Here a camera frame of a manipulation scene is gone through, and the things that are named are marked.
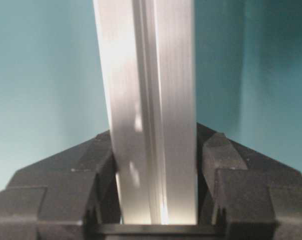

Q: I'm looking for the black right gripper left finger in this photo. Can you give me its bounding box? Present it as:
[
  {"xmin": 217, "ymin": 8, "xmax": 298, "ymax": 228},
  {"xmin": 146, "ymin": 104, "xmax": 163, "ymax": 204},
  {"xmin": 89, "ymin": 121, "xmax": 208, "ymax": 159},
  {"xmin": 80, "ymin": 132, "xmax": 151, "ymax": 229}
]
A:
[{"xmin": 0, "ymin": 131, "xmax": 121, "ymax": 240}]

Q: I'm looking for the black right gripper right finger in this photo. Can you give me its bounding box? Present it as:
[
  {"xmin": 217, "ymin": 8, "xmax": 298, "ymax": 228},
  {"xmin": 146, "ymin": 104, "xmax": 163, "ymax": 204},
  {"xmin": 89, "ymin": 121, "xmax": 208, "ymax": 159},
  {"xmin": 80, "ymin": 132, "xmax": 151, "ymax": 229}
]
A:
[{"xmin": 197, "ymin": 124, "xmax": 302, "ymax": 240}]

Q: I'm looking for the silver aluminium rail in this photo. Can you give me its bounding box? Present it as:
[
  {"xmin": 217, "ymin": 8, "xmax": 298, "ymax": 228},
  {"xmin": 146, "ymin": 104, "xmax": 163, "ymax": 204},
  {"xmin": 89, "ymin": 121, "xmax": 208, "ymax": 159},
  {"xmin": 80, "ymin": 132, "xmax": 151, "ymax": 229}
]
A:
[{"xmin": 94, "ymin": 0, "xmax": 198, "ymax": 225}]

